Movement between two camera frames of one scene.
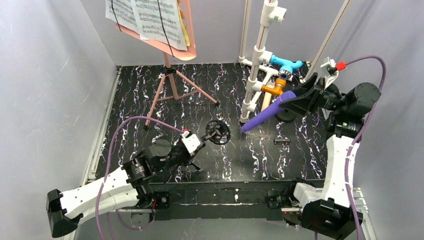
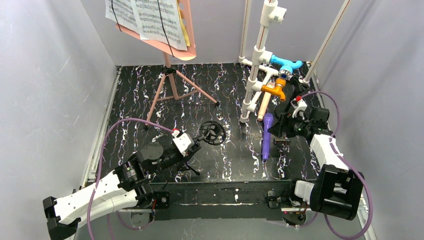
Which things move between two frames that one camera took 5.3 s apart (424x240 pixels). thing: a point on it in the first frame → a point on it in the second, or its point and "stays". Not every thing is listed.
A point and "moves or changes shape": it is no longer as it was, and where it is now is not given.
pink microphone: x=267 y=97 stays
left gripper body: x=197 y=152 stays
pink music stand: x=174 y=86 stays
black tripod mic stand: x=217 y=131 moves or changes shape
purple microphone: x=270 y=111 → x=268 y=118
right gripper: x=315 y=93 → x=289 y=120
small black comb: x=282 y=142 stays
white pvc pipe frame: x=271 y=13 stays
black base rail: x=248 y=200 stays
